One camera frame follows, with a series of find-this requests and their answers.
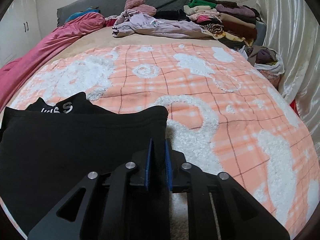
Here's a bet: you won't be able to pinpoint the black sweater orange cuffs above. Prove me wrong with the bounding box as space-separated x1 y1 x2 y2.
1 92 168 234

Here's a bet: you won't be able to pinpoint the white bag with clothes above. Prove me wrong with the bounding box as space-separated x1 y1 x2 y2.
238 45 285 89

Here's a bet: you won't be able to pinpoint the stack of folded clothes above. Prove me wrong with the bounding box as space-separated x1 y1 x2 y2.
154 0 263 49

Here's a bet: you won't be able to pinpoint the peach white plaid blanket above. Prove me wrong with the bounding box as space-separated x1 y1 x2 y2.
9 43 319 238

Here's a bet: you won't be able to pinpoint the beige plush bed sheet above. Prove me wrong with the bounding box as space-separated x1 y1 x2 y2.
48 27 226 64

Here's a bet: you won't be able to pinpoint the lilac crumpled garment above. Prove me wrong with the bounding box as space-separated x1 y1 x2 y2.
112 9 213 39

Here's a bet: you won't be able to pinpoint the dark red cloth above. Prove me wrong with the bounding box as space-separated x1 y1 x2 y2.
105 18 117 27

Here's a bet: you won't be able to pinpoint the pink fluffy garment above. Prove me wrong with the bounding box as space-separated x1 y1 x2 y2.
124 0 157 16

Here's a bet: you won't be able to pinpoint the pink velvet duvet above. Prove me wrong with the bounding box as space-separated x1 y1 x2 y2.
1 12 105 109

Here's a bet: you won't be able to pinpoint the blue teal cloth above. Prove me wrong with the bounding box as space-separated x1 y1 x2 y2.
65 7 100 23

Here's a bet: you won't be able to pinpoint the white wardrobe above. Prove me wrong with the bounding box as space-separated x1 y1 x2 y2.
0 0 41 67

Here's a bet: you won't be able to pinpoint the white satin curtain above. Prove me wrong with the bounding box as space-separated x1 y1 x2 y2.
257 0 319 148

